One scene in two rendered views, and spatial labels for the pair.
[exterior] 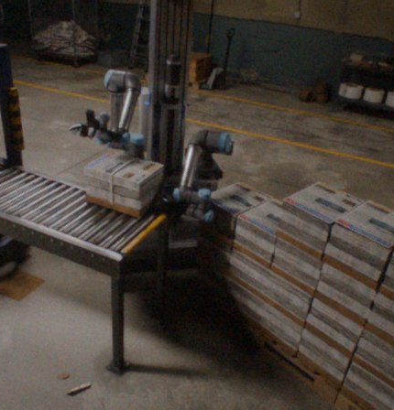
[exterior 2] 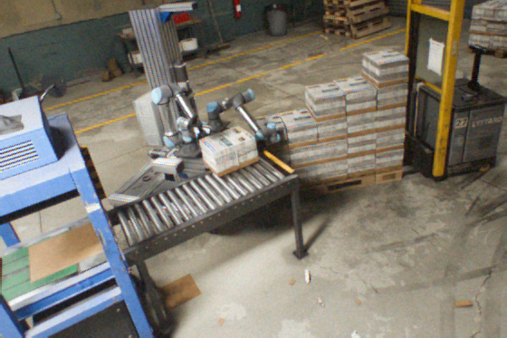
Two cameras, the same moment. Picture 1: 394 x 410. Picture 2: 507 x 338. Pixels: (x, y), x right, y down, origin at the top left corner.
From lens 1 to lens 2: 2.39 m
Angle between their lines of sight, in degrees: 41
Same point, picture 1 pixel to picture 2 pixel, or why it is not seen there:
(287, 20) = (50, 24)
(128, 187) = (248, 145)
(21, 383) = (285, 304)
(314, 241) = (339, 109)
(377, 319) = (381, 123)
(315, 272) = (344, 124)
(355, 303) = (368, 124)
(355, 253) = (360, 101)
